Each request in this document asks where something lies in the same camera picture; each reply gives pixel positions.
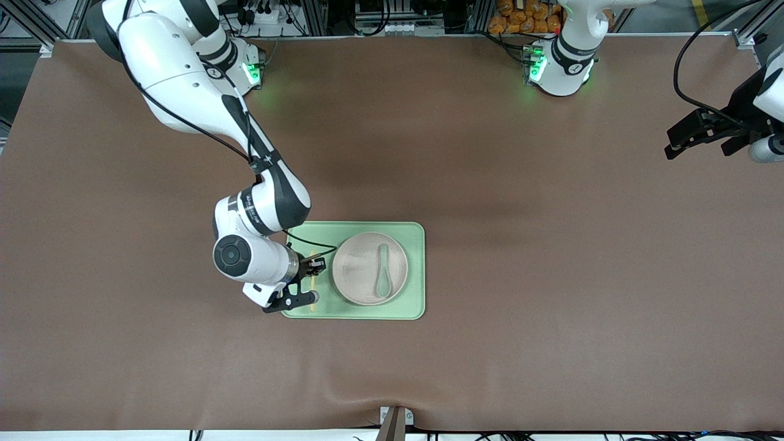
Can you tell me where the beige round plate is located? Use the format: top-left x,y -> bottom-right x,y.
331,232 -> 409,306

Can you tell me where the grey-green plastic spoon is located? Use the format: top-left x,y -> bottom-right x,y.
374,244 -> 393,299

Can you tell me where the light green rectangular tray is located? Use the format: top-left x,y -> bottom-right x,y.
280,221 -> 426,320

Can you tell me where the brown table cover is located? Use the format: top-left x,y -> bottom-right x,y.
0,34 -> 784,433

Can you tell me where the pile of orange items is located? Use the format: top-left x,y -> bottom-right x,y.
488,0 -> 563,35

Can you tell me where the white long socket strip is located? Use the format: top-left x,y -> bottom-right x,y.
355,21 -> 445,36

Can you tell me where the white power strip with plugs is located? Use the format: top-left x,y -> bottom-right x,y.
241,3 -> 290,26

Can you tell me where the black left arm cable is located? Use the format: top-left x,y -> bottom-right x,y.
674,0 -> 763,130

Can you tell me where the aluminium frame rail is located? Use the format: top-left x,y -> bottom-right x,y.
732,0 -> 784,68
0,0 -> 92,57

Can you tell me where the metal table edge bracket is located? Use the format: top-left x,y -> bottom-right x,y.
379,406 -> 415,441

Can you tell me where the aluminium frame post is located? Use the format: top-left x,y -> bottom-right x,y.
304,0 -> 329,36
467,0 -> 494,34

